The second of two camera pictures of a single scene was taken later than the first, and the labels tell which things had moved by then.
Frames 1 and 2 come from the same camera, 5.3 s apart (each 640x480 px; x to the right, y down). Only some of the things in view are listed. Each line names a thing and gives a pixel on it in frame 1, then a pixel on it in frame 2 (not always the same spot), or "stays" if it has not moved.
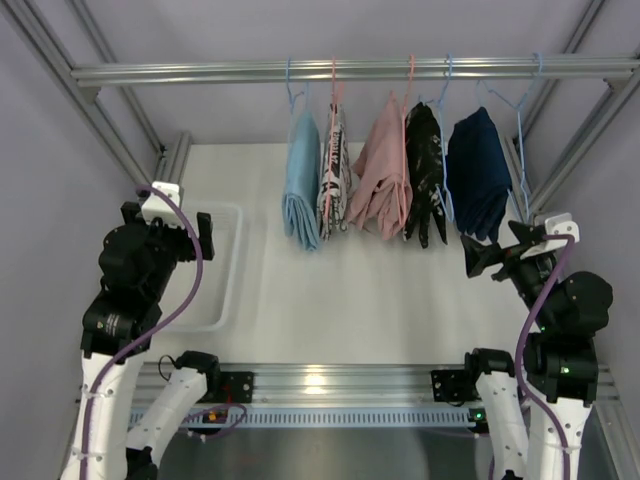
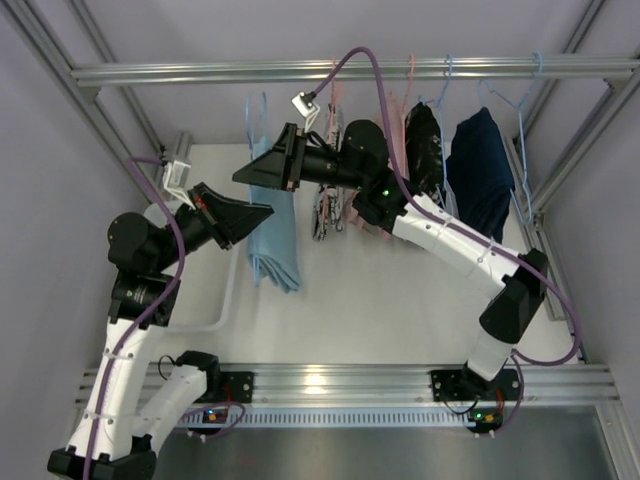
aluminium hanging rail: x=356 y=72 stays
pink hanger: x=405 y=124 stays
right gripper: x=507 y=255 to x=293 y=159
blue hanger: x=292 y=98 to x=247 y=118
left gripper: x=167 y=228 to x=214 y=216
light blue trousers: x=301 y=192 to x=272 y=246
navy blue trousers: x=479 y=173 stays
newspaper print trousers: x=340 y=187 stays
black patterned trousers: x=424 y=176 stays
